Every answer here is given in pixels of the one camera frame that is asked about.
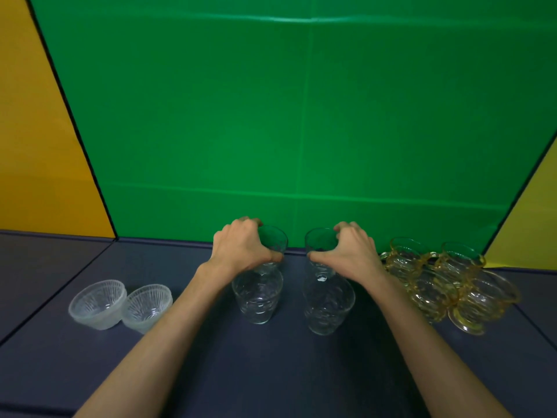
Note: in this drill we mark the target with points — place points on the clear patterned glass tumbler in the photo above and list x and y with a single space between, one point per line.
257 295
328 306

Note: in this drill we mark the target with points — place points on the person's right forearm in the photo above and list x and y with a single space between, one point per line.
424 348

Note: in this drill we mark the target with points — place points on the person's right thumb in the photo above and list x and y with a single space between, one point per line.
321 255

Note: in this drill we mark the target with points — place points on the clear tall drinking glass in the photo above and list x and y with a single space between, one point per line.
274 239
320 239

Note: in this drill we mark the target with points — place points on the person's left forearm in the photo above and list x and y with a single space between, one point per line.
161 339

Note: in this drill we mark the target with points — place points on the amber glass footed cup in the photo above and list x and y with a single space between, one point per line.
402 256
461 259
485 300
433 293

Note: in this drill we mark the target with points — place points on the clear ribbed glass bowl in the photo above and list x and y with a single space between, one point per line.
98 305
146 306

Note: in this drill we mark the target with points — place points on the person's left hand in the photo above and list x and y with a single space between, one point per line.
237 245

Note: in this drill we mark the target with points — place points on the person's left thumb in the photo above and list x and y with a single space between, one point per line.
270 256

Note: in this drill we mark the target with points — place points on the person's right hand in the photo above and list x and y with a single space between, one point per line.
354 256

